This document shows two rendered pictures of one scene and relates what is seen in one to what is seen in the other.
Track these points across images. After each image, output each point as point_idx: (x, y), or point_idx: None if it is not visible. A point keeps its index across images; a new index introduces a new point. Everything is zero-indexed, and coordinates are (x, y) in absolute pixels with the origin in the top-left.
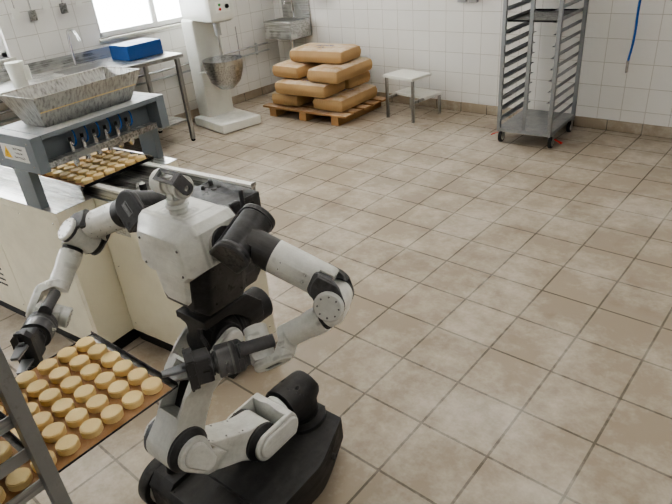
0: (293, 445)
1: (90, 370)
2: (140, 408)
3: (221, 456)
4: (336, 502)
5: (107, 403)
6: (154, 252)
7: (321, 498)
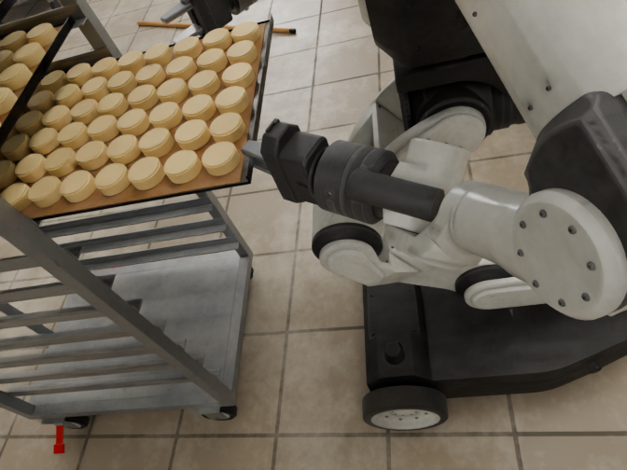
0: (543, 311)
1: (199, 82)
2: (180, 187)
3: (401, 275)
4: (553, 417)
5: (161, 150)
6: None
7: (539, 393)
